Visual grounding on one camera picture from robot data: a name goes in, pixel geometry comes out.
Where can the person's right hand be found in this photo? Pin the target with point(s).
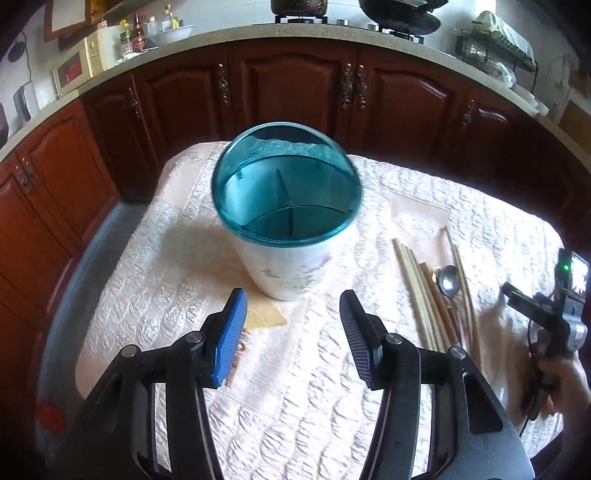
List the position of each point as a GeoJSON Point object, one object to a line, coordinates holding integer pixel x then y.
{"type": "Point", "coordinates": [564, 384]}

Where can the black wok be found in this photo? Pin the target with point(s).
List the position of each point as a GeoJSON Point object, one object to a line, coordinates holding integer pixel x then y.
{"type": "Point", "coordinates": [401, 16]}

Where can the clear glass bottle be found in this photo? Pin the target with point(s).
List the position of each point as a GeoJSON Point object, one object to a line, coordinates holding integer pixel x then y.
{"type": "Point", "coordinates": [153, 26]}

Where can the grey stone kitchen countertop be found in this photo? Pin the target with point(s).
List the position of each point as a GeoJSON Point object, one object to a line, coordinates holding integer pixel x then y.
{"type": "Point", "coordinates": [258, 33]}

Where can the white mixing bowl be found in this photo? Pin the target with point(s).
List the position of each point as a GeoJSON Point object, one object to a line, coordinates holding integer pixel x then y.
{"type": "Point", "coordinates": [173, 36]}

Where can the light bamboo chopstick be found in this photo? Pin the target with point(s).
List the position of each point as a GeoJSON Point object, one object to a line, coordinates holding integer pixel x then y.
{"type": "Point", "coordinates": [425, 300]}
{"type": "Point", "coordinates": [433, 314]}
{"type": "Point", "coordinates": [419, 295]}
{"type": "Point", "coordinates": [411, 293]}

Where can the gas stove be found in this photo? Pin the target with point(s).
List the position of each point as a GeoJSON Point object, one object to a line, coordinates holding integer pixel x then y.
{"type": "Point", "coordinates": [341, 22]}

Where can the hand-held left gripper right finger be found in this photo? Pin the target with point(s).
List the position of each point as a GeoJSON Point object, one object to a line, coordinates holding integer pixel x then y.
{"type": "Point", "coordinates": [358, 341]}

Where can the white rag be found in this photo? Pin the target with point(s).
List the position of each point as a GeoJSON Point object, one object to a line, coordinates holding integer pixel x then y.
{"type": "Point", "coordinates": [127, 55]}

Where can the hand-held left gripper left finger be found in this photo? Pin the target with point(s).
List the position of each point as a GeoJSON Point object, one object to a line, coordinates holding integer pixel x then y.
{"type": "Point", "coordinates": [230, 337]}

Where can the purple rice cooker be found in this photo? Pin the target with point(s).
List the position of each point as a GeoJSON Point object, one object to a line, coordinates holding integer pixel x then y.
{"type": "Point", "coordinates": [3, 122]}

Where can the dark red wooden base cabinets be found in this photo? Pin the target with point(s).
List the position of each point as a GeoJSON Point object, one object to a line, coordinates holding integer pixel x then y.
{"type": "Point", "coordinates": [295, 87]}

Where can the silver white electric kettle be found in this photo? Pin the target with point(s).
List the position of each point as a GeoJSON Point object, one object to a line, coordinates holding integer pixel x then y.
{"type": "Point", "coordinates": [25, 104]}

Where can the cream microwave oven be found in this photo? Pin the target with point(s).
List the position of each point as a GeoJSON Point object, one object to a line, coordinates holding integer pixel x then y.
{"type": "Point", "coordinates": [99, 53]}

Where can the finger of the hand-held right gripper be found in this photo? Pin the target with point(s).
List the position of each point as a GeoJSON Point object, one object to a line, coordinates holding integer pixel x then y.
{"type": "Point", "coordinates": [521, 300]}

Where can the dark sauce bottle red label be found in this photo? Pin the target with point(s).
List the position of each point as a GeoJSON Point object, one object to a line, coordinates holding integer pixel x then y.
{"type": "Point", "coordinates": [138, 33]}

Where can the wooden wall cabinet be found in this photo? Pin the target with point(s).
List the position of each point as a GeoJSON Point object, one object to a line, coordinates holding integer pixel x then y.
{"type": "Point", "coordinates": [69, 14]}

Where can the pale cloth on rack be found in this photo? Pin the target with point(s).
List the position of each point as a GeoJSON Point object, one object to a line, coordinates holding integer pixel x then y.
{"type": "Point", "coordinates": [508, 37]}

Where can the floral ceramic bowl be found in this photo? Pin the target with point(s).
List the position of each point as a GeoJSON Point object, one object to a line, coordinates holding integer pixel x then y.
{"type": "Point", "coordinates": [501, 74]}

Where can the quilted cream tablecloth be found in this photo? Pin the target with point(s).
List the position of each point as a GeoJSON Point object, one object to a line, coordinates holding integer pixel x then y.
{"type": "Point", "coordinates": [300, 415]}

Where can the black round wall hanger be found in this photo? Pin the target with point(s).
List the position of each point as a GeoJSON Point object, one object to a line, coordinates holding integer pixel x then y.
{"type": "Point", "coordinates": [18, 48]}

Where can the stained metal cooking pot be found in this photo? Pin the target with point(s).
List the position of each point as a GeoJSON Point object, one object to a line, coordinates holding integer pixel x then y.
{"type": "Point", "coordinates": [298, 5]}

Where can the white floral teal-rimmed utensil holder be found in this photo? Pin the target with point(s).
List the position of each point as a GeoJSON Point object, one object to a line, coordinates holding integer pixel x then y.
{"type": "Point", "coordinates": [286, 277]}

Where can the yellow oil bottle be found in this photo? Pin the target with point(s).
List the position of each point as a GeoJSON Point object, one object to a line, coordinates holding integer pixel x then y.
{"type": "Point", "coordinates": [169, 17]}

